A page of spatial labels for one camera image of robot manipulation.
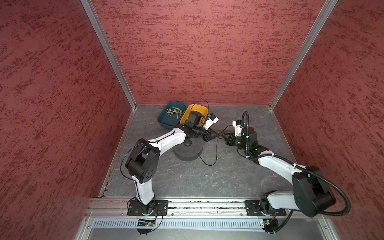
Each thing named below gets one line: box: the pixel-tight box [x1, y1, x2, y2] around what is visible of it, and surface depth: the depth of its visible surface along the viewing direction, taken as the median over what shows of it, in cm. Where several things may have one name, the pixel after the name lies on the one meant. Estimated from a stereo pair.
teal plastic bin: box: [157, 101, 187, 129], surface depth 115 cm
